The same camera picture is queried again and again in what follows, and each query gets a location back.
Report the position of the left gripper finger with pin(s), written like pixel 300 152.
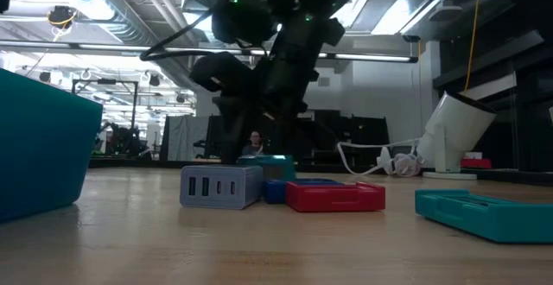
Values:
pixel 236 131

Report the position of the teal digital clock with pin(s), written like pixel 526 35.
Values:
pixel 276 168
pixel 484 218

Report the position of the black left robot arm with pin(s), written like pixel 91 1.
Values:
pixel 242 13

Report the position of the person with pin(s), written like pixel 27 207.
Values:
pixel 255 144

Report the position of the grey curtain partition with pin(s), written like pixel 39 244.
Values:
pixel 186 138

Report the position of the grey-blue multiport charger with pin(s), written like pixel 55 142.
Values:
pixel 224 200

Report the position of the blue digital clock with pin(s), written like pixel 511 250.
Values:
pixel 274 191

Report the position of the long ceiling light bar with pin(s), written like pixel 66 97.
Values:
pixel 371 57

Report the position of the black equipment rack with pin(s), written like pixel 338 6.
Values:
pixel 354 134

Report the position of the ceiling light panel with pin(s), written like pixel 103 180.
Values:
pixel 402 13

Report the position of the black metal gantry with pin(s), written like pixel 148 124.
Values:
pixel 103 81

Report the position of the teal rectangular tray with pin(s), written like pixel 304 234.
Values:
pixel 43 147

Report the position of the red box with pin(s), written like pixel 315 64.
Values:
pixel 475 163

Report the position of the black shelving unit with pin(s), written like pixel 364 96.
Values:
pixel 531 125

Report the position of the silver ventilation duct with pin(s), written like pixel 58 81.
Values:
pixel 112 21

